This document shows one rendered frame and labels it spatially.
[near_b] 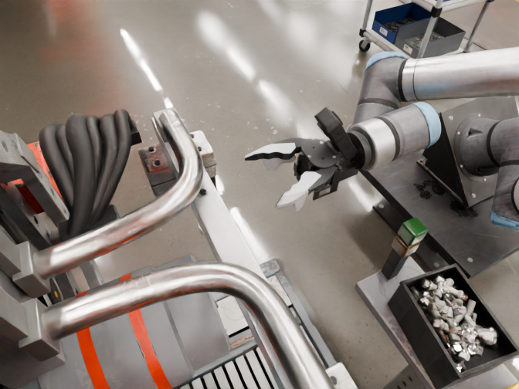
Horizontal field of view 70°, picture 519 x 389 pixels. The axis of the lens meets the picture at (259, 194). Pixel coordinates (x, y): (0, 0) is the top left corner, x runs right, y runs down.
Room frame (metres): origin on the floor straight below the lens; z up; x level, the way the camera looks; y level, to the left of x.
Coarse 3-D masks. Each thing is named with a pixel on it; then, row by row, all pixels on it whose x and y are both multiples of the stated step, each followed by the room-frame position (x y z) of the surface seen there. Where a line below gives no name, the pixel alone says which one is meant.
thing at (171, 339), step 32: (192, 256) 0.23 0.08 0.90; (96, 288) 0.19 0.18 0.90; (128, 320) 0.14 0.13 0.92; (160, 320) 0.14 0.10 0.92; (192, 320) 0.15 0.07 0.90; (64, 352) 0.11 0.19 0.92; (96, 352) 0.11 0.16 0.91; (128, 352) 0.11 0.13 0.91; (160, 352) 0.12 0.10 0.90; (192, 352) 0.12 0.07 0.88; (224, 352) 0.13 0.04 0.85; (32, 384) 0.09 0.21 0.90; (64, 384) 0.08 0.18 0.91; (96, 384) 0.09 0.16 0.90; (128, 384) 0.09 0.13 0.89; (160, 384) 0.09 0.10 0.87
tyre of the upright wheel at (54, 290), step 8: (0, 208) 0.34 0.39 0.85; (0, 216) 0.33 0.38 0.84; (8, 216) 0.35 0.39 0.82; (0, 224) 0.32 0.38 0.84; (8, 224) 0.33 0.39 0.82; (8, 232) 0.32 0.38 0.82; (16, 232) 0.33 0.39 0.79; (16, 240) 0.32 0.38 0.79; (24, 240) 0.33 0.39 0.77; (56, 288) 0.30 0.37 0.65; (56, 296) 0.28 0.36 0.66
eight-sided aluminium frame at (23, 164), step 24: (0, 144) 0.29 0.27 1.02; (24, 144) 0.35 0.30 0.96; (0, 168) 0.29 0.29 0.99; (24, 168) 0.33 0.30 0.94; (0, 192) 0.31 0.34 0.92; (48, 192) 0.33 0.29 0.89; (24, 216) 0.31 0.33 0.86; (48, 240) 0.32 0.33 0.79; (96, 264) 0.33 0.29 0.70; (72, 288) 0.27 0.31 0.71
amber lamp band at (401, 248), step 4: (396, 236) 0.44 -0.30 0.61; (396, 240) 0.44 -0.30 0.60; (400, 240) 0.43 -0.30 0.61; (392, 244) 0.44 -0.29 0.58; (396, 244) 0.43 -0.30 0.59; (400, 244) 0.43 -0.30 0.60; (404, 244) 0.42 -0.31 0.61; (416, 244) 0.42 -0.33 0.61; (396, 248) 0.43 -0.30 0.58; (400, 248) 0.42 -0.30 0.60; (404, 248) 0.42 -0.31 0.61; (408, 248) 0.41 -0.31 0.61; (412, 248) 0.42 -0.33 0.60; (416, 248) 0.42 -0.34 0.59; (400, 252) 0.42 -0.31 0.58; (404, 252) 0.41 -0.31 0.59; (408, 252) 0.41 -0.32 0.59; (412, 252) 0.42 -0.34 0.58; (400, 256) 0.41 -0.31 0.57; (404, 256) 0.41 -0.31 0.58
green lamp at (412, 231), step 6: (408, 222) 0.44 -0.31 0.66; (414, 222) 0.44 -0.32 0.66; (420, 222) 0.44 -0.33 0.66; (402, 228) 0.44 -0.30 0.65; (408, 228) 0.43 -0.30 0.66; (414, 228) 0.43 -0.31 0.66; (420, 228) 0.43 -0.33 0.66; (426, 228) 0.43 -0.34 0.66; (402, 234) 0.43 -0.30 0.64; (408, 234) 0.42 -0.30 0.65; (414, 234) 0.42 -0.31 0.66; (420, 234) 0.42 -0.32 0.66; (408, 240) 0.42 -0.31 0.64; (414, 240) 0.41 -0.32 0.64; (420, 240) 0.42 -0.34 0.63
